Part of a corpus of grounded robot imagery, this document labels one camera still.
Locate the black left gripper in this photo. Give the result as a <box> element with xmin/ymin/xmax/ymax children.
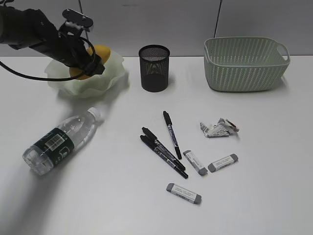
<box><xmin>39</xmin><ymin>32</ymin><xmax>104</xmax><ymax>75</ymax></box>

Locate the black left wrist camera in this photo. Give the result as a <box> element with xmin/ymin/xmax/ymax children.
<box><xmin>62</xmin><ymin>8</ymin><xmax>93</xmax><ymax>32</ymax></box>

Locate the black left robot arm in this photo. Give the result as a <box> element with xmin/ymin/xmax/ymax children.
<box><xmin>0</xmin><ymin>0</ymin><xmax>105</xmax><ymax>76</ymax></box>

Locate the grey white eraser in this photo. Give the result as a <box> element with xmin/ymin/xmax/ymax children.
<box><xmin>208</xmin><ymin>154</ymin><xmax>238</xmax><ymax>173</ymax></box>
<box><xmin>166</xmin><ymin>183</ymin><xmax>202</xmax><ymax>205</ymax></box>
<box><xmin>183</xmin><ymin>150</ymin><xmax>208</xmax><ymax>176</ymax></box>

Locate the black mesh pen holder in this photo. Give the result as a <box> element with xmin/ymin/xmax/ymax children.
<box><xmin>138</xmin><ymin>45</ymin><xmax>170</xmax><ymax>93</ymax></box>

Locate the waste paper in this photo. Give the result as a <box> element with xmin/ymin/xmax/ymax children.
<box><xmin>200</xmin><ymin>118</ymin><xmax>239</xmax><ymax>138</ymax></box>

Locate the grey white eraser bottom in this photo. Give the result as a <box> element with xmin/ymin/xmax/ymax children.
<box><xmin>166</xmin><ymin>183</ymin><xmax>202</xmax><ymax>205</ymax></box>

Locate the clear water bottle green label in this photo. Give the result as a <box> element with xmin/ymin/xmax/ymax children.
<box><xmin>22</xmin><ymin>107</ymin><xmax>102</xmax><ymax>175</ymax></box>

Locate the translucent green wavy plate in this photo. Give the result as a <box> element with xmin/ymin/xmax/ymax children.
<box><xmin>47</xmin><ymin>51</ymin><xmax>126</xmax><ymax>98</ymax></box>

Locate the black marker pen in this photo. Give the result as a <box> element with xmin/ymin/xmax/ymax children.
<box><xmin>140</xmin><ymin>135</ymin><xmax>188</xmax><ymax>179</ymax></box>
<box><xmin>163</xmin><ymin>111</ymin><xmax>182</xmax><ymax>160</ymax></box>
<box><xmin>142</xmin><ymin>127</ymin><xmax>185</xmax><ymax>171</ymax></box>

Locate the light green plastic basket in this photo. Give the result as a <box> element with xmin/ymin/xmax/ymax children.
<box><xmin>204</xmin><ymin>37</ymin><xmax>291</xmax><ymax>93</ymax></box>

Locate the yellow mango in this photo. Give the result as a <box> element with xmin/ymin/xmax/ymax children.
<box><xmin>69</xmin><ymin>45</ymin><xmax>111</xmax><ymax>80</ymax></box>

